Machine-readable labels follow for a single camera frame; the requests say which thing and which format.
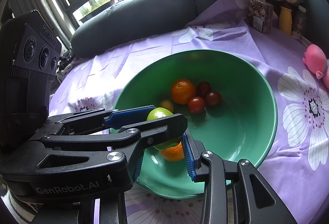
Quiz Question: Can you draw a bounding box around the brown longan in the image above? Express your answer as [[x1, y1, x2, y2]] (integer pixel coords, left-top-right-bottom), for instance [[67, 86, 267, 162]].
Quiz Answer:
[[160, 100, 174, 113]]

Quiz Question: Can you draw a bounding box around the green fruit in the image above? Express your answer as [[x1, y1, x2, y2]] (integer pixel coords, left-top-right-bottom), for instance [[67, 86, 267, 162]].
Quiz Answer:
[[146, 107, 181, 151]]

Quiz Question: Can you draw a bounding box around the dark sofa back cushion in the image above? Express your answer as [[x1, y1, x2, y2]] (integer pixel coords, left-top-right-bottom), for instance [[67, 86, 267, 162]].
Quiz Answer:
[[71, 0, 217, 59]]

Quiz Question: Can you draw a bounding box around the cherry tomato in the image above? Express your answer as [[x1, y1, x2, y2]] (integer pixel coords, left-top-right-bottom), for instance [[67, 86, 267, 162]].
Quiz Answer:
[[196, 81, 211, 97], [187, 96, 205, 114], [204, 90, 222, 107]]

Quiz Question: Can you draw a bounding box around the purple floral tablecloth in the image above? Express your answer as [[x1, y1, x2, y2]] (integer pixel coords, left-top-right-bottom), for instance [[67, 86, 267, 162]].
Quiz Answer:
[[50, 0, 328, 223]]

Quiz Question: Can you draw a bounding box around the snack bag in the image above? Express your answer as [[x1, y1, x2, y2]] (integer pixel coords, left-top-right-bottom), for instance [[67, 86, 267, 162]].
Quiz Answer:
[[246, 0, 274, 34]]

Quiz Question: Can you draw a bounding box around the green bowl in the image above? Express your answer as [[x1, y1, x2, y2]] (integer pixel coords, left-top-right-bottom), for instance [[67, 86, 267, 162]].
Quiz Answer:
[[109, 49, 279, 201]]

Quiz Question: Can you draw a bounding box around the orange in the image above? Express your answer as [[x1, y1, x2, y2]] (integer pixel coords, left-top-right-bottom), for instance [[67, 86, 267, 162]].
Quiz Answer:
[[170, 79, 196, 105], [160, 143, 185, 162]]

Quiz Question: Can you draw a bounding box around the pink pig toy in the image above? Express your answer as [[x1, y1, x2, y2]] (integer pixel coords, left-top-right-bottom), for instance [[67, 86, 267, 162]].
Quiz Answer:
[[302, 44, 329, 89]]

